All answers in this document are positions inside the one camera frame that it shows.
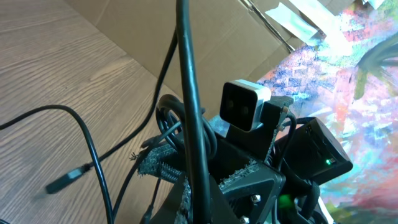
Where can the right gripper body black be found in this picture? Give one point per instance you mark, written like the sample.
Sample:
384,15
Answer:
268,145

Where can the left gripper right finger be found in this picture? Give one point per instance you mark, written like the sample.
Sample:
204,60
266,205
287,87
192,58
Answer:
215,208

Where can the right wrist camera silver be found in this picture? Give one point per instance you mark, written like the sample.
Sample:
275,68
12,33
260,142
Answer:
242,102

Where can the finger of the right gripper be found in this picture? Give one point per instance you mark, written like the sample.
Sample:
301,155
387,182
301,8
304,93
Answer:
251,191
161,162

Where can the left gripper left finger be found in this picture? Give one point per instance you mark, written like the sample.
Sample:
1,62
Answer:
181,204

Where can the cardboard sheet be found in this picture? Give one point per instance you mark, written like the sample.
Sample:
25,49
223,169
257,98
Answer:
218,40

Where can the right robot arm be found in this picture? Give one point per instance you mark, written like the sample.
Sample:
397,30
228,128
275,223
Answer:
315,154

